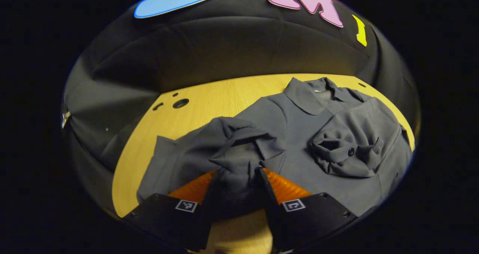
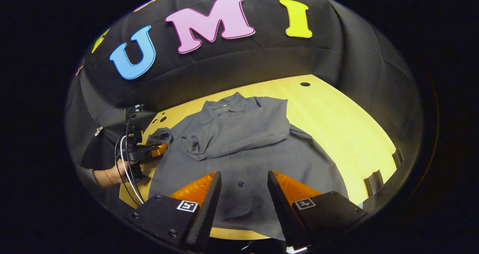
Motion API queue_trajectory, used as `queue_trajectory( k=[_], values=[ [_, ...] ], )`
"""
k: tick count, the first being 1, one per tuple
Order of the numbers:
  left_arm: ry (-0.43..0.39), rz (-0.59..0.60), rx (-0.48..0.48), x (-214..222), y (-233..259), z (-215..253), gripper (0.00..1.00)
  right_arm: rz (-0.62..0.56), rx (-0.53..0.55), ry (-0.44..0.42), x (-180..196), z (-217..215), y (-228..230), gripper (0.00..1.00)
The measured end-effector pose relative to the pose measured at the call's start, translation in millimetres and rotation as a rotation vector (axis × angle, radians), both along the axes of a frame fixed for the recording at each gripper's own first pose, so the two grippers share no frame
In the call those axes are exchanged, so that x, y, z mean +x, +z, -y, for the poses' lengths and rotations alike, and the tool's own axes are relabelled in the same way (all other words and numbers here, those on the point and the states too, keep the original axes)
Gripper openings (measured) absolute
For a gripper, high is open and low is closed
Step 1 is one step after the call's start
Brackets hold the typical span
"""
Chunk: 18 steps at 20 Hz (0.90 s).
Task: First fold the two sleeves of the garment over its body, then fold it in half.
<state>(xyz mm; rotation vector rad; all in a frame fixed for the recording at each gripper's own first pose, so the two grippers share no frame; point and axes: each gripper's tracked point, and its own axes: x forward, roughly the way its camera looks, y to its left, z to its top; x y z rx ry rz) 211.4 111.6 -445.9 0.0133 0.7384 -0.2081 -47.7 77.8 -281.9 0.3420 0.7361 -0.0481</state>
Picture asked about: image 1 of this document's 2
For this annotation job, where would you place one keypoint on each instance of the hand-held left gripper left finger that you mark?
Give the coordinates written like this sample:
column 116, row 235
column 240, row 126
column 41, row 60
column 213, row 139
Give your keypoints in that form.
column 176, row 224

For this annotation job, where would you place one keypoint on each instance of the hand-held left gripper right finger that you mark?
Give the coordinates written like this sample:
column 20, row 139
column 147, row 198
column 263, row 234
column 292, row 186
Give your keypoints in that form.
column 268, row 196

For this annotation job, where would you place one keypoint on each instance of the grey collared shirt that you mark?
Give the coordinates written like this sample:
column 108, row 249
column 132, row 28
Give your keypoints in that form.
column 299, row 126

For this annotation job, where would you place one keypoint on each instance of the small silver clip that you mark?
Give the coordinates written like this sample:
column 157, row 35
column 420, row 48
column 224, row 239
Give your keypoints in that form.
column 66, row 119

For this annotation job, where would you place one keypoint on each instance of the black backdrop cloth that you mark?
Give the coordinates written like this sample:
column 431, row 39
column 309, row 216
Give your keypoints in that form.
column 224, row 48

